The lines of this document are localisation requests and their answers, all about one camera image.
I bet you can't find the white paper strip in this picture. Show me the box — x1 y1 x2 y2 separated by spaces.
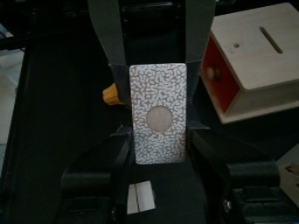
125 179 156 215

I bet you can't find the white speckled toy rice block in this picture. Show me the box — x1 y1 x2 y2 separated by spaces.
128 62 188 165

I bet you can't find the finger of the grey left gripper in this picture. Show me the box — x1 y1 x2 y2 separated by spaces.
182 0 217 103
86 0 132 107

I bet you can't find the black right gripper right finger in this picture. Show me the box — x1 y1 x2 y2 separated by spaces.
185 120 282 224

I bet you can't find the small yellow toy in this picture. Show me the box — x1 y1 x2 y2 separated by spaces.
101 81 126 107

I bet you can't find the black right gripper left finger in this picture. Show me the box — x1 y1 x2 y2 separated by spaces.
52 125 136 224

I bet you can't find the white box with brown print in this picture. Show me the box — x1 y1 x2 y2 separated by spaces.
274 143 299 207

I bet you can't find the wooden box with red drawer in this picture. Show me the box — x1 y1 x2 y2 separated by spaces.
200 2 299 125

